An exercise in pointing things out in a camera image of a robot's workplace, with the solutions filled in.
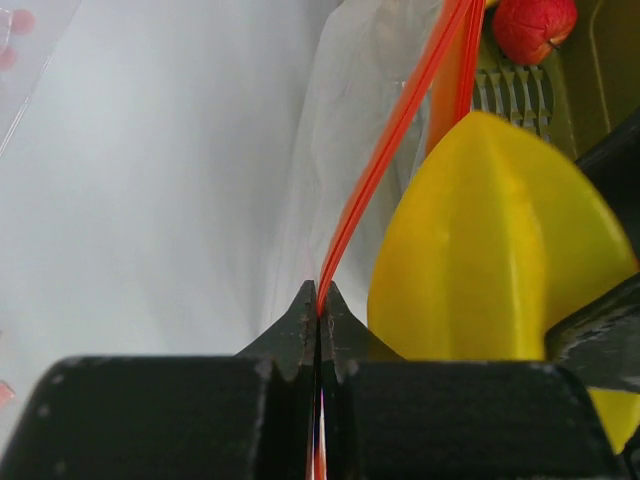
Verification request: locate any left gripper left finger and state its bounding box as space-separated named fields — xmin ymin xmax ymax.
xmin=1 ymin=281 xmax=317 ymax=479

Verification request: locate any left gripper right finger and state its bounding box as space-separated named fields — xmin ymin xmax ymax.
xmin=320 ymin=287 xmax=625 ymax=479

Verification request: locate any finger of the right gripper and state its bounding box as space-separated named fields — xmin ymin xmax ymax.
xmin=576 ymin=108 xmax=639 ymax=180
xmin=545 ymin=274 xmax=639 ymax=393

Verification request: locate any yellow toy starfruit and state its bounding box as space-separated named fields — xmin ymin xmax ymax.
xmin=367 ymin=110 xmax=640 ymax=456

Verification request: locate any clear zip bag orange zipper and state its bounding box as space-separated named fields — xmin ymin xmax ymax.
xmin=1 ymin=1 xmax=485 ymax=479

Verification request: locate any pile of clear zip bags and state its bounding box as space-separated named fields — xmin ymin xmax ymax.
xmin=1 ymin=1 xmax=79 ymax=415

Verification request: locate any olive green plastic bin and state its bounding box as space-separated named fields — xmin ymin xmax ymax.
xmin=472 ymin=1 xmax=639 ymax=159

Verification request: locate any red toy apple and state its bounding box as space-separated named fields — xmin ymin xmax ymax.
xmin=492 ymin=0 xmax=578 ymax=66

